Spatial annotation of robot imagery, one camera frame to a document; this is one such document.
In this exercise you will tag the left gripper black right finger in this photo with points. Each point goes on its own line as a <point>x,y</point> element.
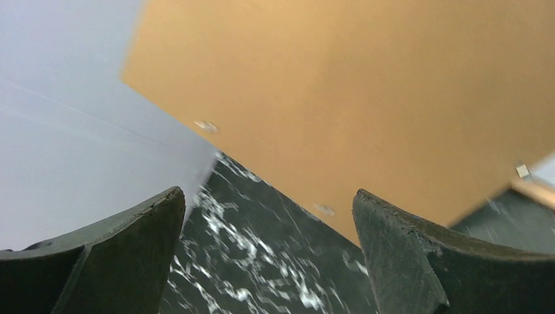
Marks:
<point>417,266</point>

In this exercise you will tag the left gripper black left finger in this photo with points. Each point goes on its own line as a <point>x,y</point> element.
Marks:
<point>119,264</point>

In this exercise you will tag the wooden picture frame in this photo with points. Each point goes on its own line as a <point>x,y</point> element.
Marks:
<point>537,190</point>

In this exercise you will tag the brown cardboard backing board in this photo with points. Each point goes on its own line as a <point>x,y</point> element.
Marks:
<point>429,105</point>

